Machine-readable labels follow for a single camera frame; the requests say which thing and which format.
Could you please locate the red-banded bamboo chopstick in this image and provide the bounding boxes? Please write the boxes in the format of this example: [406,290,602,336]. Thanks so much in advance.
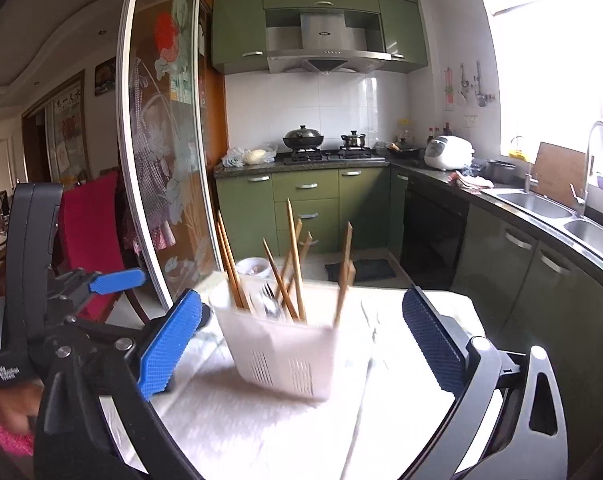
[275,219,303,301]

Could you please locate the wooden cutting board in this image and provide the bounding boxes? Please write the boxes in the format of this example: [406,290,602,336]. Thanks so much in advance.
[533,142,586,208]

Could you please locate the thin brown chopstick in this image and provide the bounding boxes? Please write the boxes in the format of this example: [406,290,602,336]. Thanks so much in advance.
[216,211,250,312]
[216,214,245,310]

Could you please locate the dark textured bamboo chopstick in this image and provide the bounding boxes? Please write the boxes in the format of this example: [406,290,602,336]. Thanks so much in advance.
[286,232,313,295]

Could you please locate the person's left hand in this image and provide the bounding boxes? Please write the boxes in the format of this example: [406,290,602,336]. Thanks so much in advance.
[0,382,43,436]

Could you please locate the pale bamboo chopstick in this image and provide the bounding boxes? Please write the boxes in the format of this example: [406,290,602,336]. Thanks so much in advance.
[333,222,352,328]

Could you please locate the red cloth on chair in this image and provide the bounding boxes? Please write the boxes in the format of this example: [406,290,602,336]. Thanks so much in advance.
[58,170,132,323]

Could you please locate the green upper cabinets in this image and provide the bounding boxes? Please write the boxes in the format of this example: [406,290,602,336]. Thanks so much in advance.
[211,0,428,75]

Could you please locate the black wok with lid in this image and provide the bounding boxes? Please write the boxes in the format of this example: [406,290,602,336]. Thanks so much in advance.
[283,125,324,151]

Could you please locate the steel pot with lid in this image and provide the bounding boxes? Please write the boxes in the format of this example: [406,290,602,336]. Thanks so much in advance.
[341,130,367,150]

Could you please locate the gas stove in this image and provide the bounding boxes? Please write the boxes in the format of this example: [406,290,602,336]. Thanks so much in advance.
[277,148,385,165]

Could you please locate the white rice cooker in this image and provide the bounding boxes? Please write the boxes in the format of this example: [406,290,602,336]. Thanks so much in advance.
[424,136,474,171]

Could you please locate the black plastic fork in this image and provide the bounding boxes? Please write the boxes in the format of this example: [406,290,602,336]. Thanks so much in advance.
[260,283,284,320]

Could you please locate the white plastic utensil basket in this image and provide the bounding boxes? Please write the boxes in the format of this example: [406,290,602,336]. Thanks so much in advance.
[209,282,339,401]

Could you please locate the green kitchen cabinets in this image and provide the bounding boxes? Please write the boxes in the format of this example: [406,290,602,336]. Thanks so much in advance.
[213,162,603,469]

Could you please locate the glass sliding door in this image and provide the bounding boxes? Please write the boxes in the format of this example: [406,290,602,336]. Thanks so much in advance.
[116,0,219,307]

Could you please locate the patterned grey-green tablecloth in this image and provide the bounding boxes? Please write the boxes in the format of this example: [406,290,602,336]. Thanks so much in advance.
[152,275,454,479]

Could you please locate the stainless double sink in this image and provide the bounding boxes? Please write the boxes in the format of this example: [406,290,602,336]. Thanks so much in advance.
[483,188,603,259]

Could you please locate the chrome kitchen faucet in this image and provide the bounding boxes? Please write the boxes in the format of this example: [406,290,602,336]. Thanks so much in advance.
[569,120,603,217]

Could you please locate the steel range hood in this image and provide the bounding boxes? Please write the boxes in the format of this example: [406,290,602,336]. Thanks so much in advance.
[266,9,391,74]

